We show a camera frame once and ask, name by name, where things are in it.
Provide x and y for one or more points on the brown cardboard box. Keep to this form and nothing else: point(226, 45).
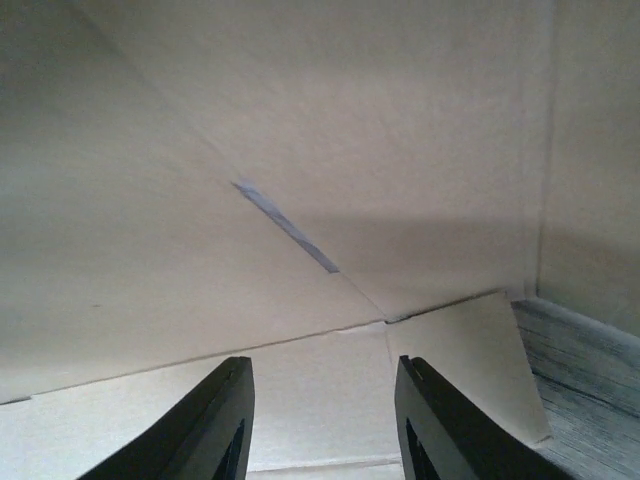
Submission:
point(321, 185)

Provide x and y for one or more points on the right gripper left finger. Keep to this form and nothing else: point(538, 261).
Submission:
point(206, 435)

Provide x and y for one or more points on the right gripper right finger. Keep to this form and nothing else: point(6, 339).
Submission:
point(444, 435)

